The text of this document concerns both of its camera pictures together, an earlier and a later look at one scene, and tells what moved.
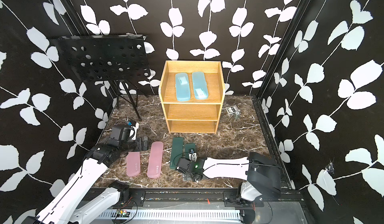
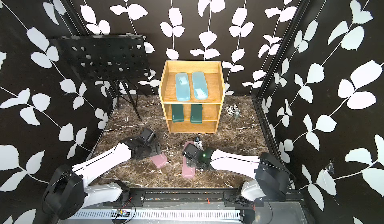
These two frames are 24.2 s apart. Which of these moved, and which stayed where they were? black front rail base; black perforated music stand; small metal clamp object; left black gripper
Moved: left black gripper
Stayed: small metal clamp object; black perforated music stand; black front rail base
